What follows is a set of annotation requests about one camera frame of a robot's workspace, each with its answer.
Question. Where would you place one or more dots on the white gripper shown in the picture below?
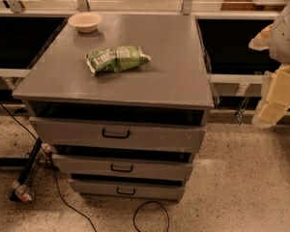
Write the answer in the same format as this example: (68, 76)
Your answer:
(286, 38)

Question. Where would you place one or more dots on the grey drawer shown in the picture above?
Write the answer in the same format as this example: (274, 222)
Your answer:
(128, 190)
(130, 168)
(121, 135)

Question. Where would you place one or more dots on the grey drawer cabinet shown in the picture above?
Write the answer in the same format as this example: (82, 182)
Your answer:
(172, 89)

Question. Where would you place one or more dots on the grey top drawer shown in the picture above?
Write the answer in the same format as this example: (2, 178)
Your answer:
(121, 135)

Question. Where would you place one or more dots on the grey bottom drawer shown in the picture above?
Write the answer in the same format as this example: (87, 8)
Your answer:
(128, 190)

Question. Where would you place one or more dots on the green chip bag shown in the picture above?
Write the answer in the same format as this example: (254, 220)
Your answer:
(116, 60)

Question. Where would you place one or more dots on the beige bowl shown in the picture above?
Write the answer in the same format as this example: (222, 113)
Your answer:
(85, 22)

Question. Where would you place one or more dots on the black metal stand leg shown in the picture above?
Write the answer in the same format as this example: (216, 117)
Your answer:
(29, 163)

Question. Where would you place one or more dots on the plastic water bottle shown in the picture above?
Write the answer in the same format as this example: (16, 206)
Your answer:
(23, 192)

